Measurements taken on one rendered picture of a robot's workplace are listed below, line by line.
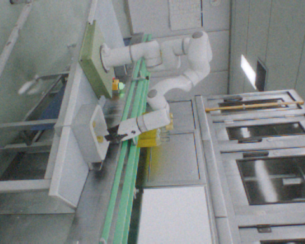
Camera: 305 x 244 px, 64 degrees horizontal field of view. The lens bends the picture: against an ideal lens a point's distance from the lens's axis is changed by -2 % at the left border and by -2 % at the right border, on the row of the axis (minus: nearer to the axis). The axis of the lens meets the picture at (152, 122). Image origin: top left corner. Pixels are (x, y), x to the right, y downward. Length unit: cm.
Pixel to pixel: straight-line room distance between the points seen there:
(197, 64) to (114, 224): 75
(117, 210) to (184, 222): 32
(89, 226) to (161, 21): 652
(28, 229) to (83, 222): 45
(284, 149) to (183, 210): 75
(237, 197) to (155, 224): 44
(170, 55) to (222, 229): 87
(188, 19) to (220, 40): 109
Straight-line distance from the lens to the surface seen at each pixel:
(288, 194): 143
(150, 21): 722
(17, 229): 151
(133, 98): 161
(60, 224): 141
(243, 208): 133
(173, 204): 127
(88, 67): 129
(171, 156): 151
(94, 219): 108
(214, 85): 799
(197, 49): 115
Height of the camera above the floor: 122
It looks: 7 degrees down
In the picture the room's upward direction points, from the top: 85 degrees clockwise
